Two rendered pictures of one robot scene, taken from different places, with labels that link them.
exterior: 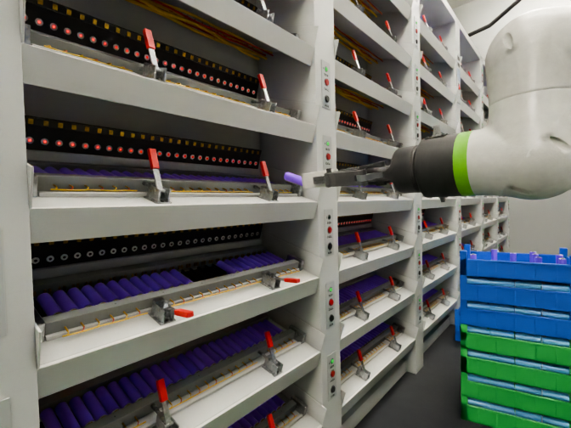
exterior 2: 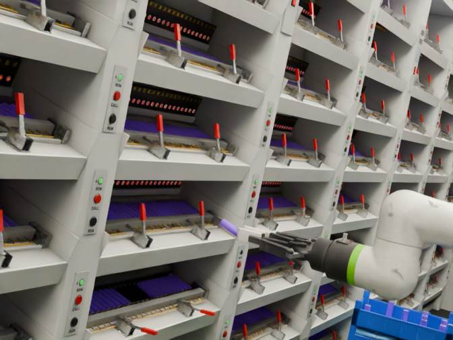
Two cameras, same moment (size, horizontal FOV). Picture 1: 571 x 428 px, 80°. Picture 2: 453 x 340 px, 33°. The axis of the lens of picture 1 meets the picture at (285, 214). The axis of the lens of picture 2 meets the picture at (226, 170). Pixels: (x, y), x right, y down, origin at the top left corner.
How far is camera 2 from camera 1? 1.19 m
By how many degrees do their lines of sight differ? 14
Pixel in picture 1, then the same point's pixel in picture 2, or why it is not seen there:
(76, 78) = (129, 171)
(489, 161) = (366, 273)
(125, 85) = (148, 168)
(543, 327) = not seen: outside the picture
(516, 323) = not seen: outside the picture
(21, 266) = (89, 292)
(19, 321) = (81, 324)
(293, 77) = (237, 109)
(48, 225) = (100, 266)
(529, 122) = (389, 260)
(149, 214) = (139, 257)
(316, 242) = (225, 276)
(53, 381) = not seen: outside the picture
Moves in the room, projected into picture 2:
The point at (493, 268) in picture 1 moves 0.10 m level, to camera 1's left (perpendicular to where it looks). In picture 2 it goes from (382, 324) to (352, 319)
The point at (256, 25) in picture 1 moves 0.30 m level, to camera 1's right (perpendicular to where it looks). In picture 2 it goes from (226, 92) to (344, 116)
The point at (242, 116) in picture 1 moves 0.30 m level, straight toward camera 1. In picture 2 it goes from (201, 172) to (247, 194)
